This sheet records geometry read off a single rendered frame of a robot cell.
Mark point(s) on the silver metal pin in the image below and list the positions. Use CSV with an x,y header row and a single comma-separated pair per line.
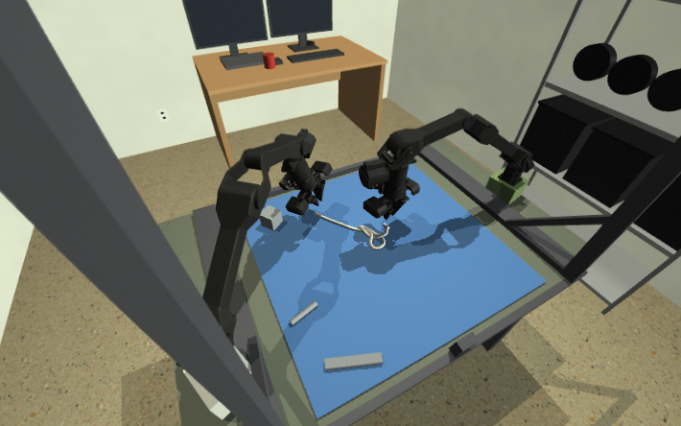
x,y
303,313

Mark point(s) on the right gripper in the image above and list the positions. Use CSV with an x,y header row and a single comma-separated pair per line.
x,y
392,200

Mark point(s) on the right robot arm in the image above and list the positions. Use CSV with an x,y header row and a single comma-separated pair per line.
x,y
407,143

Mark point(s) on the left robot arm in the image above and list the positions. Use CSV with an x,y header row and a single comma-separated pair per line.
x,y
239,206

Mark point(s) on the white rope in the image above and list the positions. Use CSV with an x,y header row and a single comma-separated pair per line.
x,y
367,231

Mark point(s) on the blue mat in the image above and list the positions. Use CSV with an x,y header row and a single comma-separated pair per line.
x,y
440,273

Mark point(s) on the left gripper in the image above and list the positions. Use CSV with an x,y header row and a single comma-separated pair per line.
x,y
308,184

